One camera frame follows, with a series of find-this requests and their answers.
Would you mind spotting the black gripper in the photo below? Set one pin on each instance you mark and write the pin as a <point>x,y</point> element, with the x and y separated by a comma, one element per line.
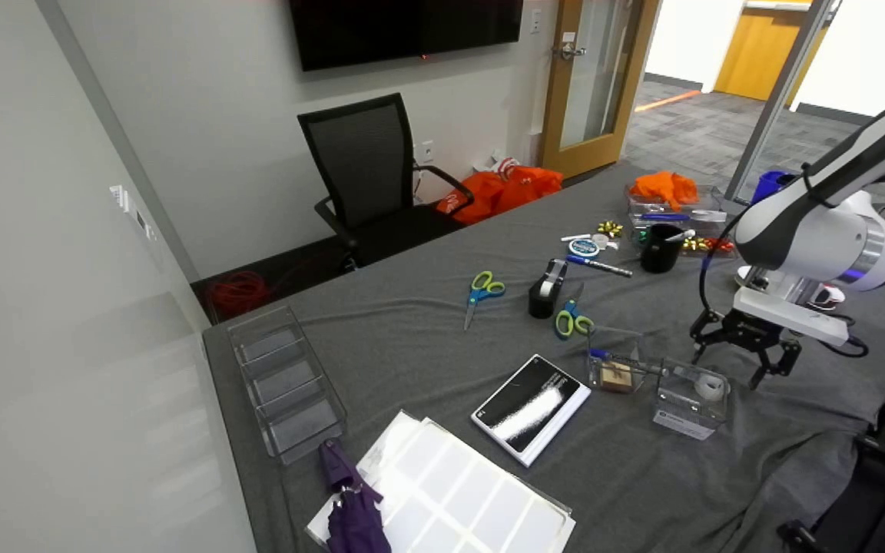
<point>754,336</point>

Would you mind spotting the clear sellotape roll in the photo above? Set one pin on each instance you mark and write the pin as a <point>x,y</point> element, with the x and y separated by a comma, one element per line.
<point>699,385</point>

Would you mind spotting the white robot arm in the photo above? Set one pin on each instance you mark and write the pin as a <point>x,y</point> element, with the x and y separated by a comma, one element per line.
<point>822,233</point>

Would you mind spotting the clear acrylic container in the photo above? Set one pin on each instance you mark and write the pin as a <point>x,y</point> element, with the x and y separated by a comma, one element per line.
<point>684,414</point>

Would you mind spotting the red gift bow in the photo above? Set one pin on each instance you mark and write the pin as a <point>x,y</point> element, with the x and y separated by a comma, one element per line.
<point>719,245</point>

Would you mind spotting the gold gift bow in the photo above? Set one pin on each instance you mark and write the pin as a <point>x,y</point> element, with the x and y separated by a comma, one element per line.
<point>609,227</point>
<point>695,243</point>

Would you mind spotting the small wooden box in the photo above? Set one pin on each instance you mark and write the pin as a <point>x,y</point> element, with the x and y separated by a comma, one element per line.
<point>615,377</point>

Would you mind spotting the black mug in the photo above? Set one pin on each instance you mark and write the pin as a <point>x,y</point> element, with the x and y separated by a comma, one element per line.
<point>658,254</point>

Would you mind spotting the white marker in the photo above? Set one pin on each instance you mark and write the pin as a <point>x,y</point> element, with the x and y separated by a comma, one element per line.
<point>681,236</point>

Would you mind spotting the small blue clip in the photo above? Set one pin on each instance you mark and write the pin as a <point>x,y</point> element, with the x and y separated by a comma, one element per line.
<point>600,358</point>

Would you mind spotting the colourful candy bag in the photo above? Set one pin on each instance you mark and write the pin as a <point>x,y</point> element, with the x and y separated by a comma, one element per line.
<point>673,215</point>

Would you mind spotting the blue white pen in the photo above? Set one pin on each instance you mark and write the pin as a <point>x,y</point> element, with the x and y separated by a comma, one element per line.
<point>600,265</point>

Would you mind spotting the blue bin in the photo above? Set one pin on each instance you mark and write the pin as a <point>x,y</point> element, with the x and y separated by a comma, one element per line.
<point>773,184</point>

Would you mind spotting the green blue scissors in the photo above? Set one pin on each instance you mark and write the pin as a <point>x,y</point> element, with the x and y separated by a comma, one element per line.
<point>483,286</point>
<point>570,323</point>

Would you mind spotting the orange cloth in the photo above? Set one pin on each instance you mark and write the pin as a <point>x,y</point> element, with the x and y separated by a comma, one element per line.
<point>663,188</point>

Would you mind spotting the blue ribbon spool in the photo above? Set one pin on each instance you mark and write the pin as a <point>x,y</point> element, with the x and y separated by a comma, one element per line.
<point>585,243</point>

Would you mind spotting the black white tablet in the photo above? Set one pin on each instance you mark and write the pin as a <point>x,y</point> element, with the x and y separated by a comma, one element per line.
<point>530,405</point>

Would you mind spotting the orange plastic bag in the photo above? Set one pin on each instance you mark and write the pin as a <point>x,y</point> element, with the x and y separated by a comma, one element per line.
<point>505,188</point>

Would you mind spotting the wooden glass door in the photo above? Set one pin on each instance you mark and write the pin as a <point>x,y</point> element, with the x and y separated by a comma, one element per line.
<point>555,123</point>

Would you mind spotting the yellow wooden door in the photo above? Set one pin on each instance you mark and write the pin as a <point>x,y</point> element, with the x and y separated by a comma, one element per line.
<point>759,51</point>

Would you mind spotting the grey tablecloth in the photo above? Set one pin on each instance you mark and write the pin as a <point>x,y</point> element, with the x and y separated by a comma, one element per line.
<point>412,347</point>

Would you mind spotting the purple cloth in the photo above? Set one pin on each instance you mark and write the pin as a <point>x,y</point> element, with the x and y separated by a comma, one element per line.
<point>352,509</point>

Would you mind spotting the black mesh office chair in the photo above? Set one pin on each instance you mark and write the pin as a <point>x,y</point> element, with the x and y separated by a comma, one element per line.
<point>361,154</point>

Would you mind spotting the clear compartment tray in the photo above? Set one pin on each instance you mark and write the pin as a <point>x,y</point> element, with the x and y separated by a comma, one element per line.
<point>282,388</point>

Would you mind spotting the metal frame post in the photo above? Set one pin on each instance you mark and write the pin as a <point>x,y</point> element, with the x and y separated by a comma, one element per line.
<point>782,95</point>

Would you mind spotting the white wall outlet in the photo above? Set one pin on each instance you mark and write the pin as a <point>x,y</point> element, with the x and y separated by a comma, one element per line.
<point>424,148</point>

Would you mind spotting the black wall television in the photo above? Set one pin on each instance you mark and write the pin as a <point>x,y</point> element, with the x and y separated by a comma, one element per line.
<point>399,31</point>

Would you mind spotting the white wall plate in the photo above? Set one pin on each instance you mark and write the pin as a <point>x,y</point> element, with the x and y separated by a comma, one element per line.
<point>127,203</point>

